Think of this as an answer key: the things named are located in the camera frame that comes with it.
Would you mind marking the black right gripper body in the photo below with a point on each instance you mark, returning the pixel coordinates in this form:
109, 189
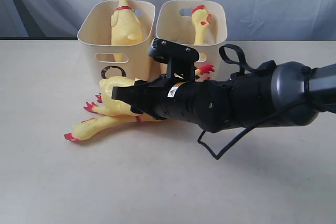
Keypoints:
170, 99

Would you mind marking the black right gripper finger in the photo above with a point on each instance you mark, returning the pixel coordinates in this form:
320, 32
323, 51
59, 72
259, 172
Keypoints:
130, 94

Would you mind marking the headless yellow chicken body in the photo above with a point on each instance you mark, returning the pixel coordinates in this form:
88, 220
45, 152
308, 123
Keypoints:
111, 107

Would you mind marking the yellow rubber chicken front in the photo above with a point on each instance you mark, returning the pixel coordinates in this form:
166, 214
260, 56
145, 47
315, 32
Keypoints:
125, 26

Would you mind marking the yellow rubber chicken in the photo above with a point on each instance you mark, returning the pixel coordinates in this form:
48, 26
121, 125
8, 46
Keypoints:
125, 26
88, 128

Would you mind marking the detached yellow chicken head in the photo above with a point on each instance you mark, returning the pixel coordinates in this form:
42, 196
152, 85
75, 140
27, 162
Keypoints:
201, 20

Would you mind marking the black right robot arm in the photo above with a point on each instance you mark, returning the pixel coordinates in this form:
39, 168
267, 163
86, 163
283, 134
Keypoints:
291, 94

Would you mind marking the yellow rubber chicken rear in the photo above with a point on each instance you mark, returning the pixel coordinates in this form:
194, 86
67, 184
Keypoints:
88, 128

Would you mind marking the cream bin marked O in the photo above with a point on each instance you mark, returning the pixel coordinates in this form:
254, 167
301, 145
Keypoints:
95, 37

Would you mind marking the cream bin marked X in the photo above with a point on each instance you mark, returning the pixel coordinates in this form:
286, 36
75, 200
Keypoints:
174, 24

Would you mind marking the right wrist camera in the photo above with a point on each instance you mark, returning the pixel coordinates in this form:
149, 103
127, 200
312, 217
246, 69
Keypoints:
179, 59

